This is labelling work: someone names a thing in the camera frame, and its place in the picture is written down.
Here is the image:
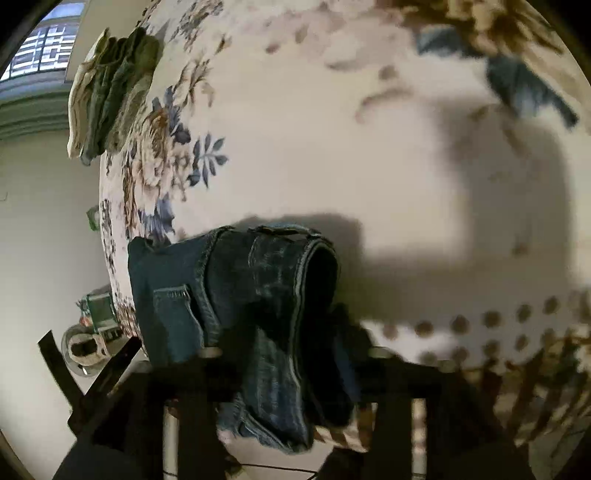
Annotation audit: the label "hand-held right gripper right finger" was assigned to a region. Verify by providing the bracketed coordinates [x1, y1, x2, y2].
[318, 351, 536, 480]

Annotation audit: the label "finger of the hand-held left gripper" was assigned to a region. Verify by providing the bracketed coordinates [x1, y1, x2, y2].
[38, 330, 85, 408]
[68, 337, 143, 435]

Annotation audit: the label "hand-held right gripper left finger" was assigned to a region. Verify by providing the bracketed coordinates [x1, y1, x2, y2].
[53, 348, 241, 480]

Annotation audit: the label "dark blue jeans pants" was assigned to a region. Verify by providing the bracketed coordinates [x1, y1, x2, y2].
[128, 224, 370, 455]

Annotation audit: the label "white folded pants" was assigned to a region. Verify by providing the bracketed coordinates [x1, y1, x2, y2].
[67, 28, 112, 160]

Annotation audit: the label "grey folded pants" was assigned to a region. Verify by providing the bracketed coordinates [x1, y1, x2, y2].
[106, 28, 164, 153]

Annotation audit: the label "floor fan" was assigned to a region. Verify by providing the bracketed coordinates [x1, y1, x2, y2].
[61, 323, 122, 377]

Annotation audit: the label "bed with floral sheet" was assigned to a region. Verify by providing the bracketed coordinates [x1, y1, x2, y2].
[99, 0, 591, 462]

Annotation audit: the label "green striped curtain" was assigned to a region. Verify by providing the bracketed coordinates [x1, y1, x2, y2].
[0, 76, 77, 141]

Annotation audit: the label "barred window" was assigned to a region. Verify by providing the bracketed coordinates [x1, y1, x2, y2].
[7, 2, 86, 81]

